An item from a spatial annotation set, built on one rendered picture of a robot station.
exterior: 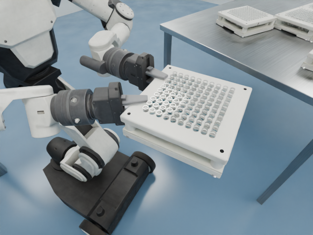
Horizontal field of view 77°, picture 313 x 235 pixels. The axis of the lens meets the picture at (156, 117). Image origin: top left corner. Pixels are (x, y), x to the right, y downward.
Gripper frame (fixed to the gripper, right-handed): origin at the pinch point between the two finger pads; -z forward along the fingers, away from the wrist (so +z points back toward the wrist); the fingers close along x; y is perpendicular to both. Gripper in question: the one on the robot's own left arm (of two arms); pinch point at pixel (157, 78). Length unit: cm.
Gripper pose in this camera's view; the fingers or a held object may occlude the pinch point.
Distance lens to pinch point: 56.6
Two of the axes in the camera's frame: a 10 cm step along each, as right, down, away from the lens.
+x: 0.4, 7.0, 7.2
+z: -8.0, -4.1, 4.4
